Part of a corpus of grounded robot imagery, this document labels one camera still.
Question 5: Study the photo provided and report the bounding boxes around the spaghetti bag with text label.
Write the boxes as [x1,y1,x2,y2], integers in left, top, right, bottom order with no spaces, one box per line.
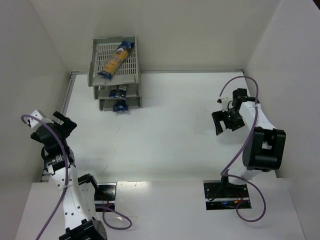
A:
[109,85,127,99]

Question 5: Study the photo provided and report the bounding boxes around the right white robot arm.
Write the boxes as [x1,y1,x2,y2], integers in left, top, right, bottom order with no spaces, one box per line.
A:
[211,88,286,187]

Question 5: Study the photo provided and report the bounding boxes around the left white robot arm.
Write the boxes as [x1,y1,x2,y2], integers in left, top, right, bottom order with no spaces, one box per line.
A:
[27,110,108,240]

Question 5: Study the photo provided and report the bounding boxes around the grey three-tier tray shelf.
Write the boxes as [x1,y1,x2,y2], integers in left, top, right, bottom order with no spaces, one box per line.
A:
[87,36,142,111]

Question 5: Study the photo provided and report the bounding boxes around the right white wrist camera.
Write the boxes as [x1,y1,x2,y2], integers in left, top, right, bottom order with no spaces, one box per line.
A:
[217,97,233,112]

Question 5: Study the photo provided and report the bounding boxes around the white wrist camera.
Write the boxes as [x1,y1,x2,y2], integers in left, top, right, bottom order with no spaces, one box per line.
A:
[217,97,233,112]
[27,109,48,129]

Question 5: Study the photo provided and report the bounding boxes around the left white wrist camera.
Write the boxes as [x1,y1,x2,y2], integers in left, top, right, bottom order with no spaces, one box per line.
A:
[27,109,48,129]

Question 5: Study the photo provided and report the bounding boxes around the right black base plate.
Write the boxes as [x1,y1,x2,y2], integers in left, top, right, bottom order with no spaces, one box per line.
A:
[203,180,252,211]

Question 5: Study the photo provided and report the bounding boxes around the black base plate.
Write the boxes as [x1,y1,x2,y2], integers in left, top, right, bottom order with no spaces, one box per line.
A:
[94,182,117,212]
[203,180,252,211]

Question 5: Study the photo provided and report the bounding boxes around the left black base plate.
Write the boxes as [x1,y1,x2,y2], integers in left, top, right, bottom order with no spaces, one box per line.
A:
[94,182,117,212]

